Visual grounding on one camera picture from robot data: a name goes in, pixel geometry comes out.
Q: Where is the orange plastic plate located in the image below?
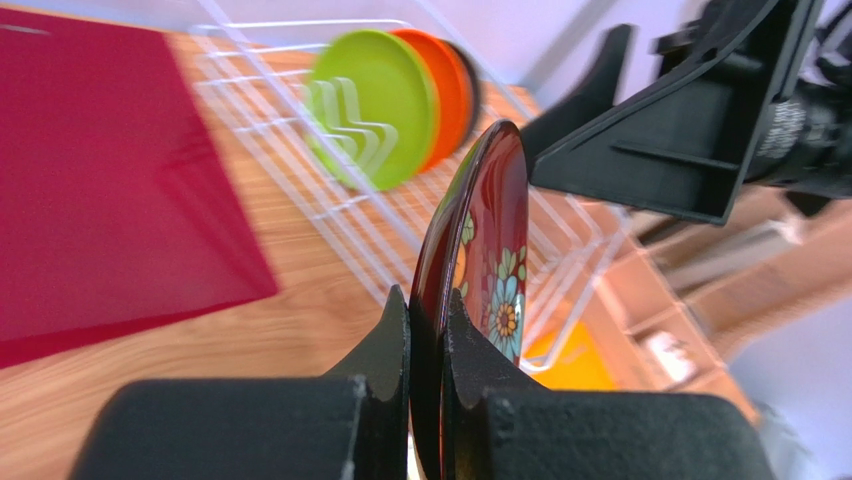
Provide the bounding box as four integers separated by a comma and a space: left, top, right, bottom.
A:
392, 28, 473, 172

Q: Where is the dark grey plate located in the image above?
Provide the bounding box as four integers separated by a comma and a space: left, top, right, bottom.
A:
444, 40, 482, 141

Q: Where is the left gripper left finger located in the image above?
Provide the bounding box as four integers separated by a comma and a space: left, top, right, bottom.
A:
71, 286, 411, 479

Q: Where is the green plastic plate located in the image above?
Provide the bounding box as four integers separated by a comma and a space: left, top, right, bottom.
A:
302, 29, 440, 191

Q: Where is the white wire dish rack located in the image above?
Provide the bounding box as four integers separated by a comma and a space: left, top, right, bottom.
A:
190, 1, 626, 374

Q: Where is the orange mat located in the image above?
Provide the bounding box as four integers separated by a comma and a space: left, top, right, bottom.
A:
530, 322, 617, 391

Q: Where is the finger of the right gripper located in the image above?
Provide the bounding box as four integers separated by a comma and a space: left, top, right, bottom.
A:
529, 1, 822, 225
520, 24, 634, 173

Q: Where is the small beige tray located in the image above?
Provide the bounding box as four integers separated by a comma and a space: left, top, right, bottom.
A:
586, 251, 760, 424

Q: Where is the red mat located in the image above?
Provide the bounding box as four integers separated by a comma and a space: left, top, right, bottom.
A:
1, 9, 278, 367

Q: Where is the red floral plate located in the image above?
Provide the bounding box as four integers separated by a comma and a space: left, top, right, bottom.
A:
409, 120, 529, 479

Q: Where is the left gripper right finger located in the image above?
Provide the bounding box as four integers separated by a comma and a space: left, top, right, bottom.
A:
442, 292, 773, 479

